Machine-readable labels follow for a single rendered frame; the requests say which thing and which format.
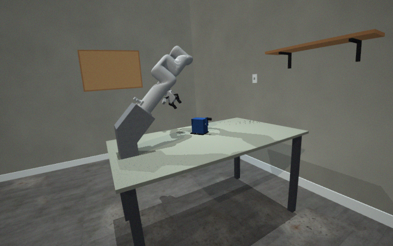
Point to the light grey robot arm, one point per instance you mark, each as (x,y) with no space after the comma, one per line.
(165,71)

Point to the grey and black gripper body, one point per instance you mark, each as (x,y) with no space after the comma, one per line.
(172,97)

